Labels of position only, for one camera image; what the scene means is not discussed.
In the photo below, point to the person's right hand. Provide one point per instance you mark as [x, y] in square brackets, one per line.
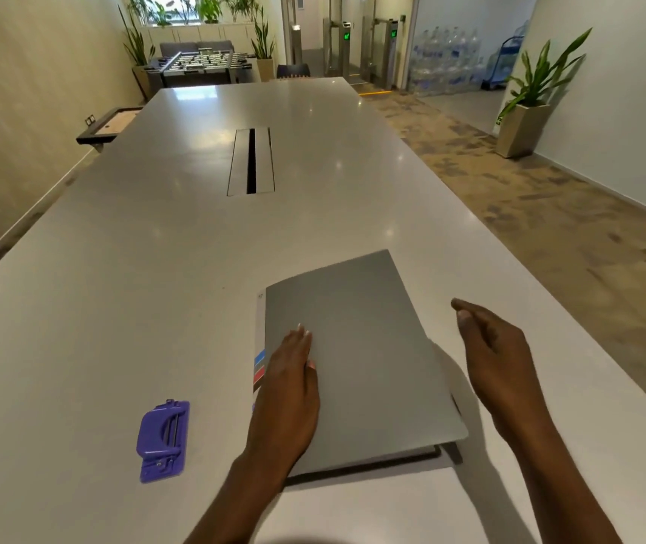
[504, 368]

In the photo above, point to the person's left hand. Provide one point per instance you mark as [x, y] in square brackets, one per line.
[286, 402]

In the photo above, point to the person's right thumb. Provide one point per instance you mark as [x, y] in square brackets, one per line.
[468, 334]

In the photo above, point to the person's left thumb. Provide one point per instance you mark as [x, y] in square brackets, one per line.
[314, 382]

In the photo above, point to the grey folder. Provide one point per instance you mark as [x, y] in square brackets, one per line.
[357, 345]

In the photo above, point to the person's left forearm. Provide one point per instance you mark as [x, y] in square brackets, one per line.
[243, 504]

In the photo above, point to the person's right forearm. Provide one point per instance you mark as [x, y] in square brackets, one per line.
[561, 492]

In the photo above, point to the white sheet with coloured tabs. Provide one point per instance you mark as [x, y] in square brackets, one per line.
[259, 356]

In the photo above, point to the purple hole punch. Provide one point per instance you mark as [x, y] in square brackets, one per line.
[164, 441]

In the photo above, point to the plant in beige square planter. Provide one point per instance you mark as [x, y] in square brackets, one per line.
[530, 101]

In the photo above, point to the stack of water bottles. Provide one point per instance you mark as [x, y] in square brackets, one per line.
[447, 59]

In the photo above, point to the blue trolley with water bottle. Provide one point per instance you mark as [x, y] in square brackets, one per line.
[509, 53]

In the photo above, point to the turnstile gate with green light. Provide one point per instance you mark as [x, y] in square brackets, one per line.
[341, 48]
[382, 50]

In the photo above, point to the black chair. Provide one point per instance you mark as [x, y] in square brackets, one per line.
[293, 71]

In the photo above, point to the dark framed wooden game board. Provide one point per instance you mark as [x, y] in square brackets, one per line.
[109, 124]

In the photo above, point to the foosball table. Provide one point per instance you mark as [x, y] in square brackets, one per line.
[201, 66]

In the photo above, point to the tall snake plant in planter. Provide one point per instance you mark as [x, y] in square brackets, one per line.
[137, 56]
[264, 48]

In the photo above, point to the grey sofa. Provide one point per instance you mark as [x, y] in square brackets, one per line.
[195, 48]

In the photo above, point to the white low cabinet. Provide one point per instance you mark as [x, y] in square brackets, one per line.
[198, 32]

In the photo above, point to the green leafy windowsill plant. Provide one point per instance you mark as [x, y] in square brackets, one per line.
[243, 5]
[150, 8]
[209, 8]

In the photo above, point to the grey turnstile post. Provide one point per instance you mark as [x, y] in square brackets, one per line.
[298, 45]

